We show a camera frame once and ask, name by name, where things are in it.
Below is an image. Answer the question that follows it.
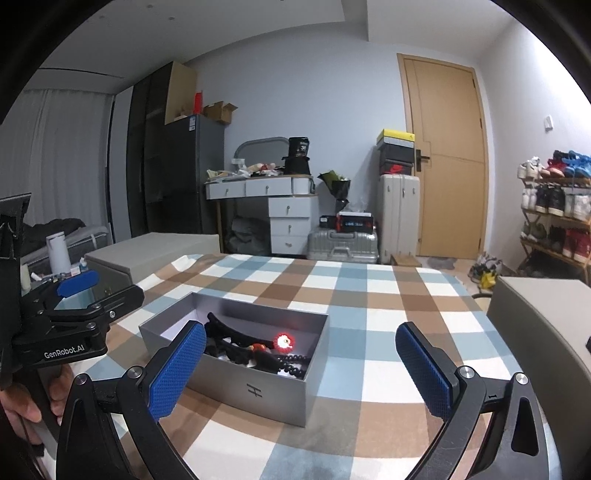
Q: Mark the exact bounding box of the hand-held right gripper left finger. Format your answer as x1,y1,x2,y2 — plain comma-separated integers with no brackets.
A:
55,318,208,480

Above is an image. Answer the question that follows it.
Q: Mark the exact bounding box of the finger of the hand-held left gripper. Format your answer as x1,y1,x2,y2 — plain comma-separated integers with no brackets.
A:
44,285,145,333
21,270,100,319

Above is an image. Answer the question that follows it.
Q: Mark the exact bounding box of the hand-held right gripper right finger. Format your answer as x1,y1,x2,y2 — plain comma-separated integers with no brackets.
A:
394,321,566,480

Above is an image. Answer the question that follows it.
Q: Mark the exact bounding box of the silver cardboard box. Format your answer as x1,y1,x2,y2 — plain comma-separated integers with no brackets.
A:
139,291,331,428

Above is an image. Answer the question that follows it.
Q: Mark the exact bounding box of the black hair claw clip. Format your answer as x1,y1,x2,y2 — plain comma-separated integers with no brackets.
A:
203,311,259,370

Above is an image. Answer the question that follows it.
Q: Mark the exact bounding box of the black bead bracelet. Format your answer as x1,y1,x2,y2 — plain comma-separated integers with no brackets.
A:
252,348,309,380

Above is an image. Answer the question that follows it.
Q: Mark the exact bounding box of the person's left hand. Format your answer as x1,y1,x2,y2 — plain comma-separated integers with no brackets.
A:
0,368,69,428

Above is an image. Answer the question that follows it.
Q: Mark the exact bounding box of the white cylindrical bottle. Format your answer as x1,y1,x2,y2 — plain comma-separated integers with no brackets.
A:
46,232,72,274

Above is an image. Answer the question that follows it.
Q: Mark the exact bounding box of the grey upholstered bench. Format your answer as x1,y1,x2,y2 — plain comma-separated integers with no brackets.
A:
487,275,591,398
84,232,221,289

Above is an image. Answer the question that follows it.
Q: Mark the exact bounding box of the dark jacket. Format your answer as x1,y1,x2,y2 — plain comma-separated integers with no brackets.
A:
23,219,88,254

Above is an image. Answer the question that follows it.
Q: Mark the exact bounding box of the checkered blanket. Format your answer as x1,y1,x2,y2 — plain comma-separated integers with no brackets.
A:
60,253,555,480

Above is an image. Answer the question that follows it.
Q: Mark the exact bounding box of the loose sneakers pile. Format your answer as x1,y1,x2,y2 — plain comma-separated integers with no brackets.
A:
468,251,504,289

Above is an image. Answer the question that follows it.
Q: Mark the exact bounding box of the grey curtain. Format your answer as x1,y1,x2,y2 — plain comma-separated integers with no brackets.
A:
0,88,115,227

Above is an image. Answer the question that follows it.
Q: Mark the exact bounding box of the black wardrobe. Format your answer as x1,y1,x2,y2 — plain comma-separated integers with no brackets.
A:
126,62,176,241

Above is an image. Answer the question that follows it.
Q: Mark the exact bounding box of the dark grey refrigerator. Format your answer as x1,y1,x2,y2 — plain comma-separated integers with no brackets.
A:
164,114,227,236

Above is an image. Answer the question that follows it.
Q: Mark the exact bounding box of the grey cloth bundle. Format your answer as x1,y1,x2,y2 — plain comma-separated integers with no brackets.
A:
231,217,271,254

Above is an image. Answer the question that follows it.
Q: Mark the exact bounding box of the silver suitcase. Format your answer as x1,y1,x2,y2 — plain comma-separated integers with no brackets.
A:
307,226,380,264

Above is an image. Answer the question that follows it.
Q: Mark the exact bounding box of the white upright suitcase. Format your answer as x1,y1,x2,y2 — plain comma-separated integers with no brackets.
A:
378,174,422,265

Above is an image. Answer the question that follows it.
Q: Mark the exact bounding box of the black box with red stripe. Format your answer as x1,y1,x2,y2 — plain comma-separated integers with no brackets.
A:
336,211,376,234

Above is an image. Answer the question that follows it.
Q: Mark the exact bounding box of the white desk with drawers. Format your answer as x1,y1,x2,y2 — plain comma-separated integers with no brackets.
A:
205,174,319,257

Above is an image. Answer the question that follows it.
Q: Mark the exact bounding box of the wooden door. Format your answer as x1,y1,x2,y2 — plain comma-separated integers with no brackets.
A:
397,53,485,260

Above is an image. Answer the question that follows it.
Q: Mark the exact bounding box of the pile of desk clutter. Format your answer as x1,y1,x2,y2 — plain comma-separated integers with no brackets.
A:
205,159,289,181

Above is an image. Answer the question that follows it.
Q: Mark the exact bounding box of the wooden shoe rack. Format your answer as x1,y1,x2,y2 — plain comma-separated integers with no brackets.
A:
516,150,591,278

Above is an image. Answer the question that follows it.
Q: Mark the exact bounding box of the bouquet in black wrap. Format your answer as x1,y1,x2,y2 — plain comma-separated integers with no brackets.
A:
318,170,352,215

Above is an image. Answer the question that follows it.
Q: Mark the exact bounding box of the grey arched chair back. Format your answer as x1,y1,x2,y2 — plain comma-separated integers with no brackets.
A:
233,136,289,171

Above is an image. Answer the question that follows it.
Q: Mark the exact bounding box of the flat cardboard sheet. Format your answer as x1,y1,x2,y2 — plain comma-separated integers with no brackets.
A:
164,61,195,126

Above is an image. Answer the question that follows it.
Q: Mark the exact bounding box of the open cardboard box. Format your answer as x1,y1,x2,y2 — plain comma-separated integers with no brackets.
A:
203,102,238,124

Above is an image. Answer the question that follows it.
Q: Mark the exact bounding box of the black hat box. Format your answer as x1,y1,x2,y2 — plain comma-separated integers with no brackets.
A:
281,156,314,176

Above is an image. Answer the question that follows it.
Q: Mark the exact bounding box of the yellow lid shoe box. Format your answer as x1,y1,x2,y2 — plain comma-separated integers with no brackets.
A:
376,129,415,149

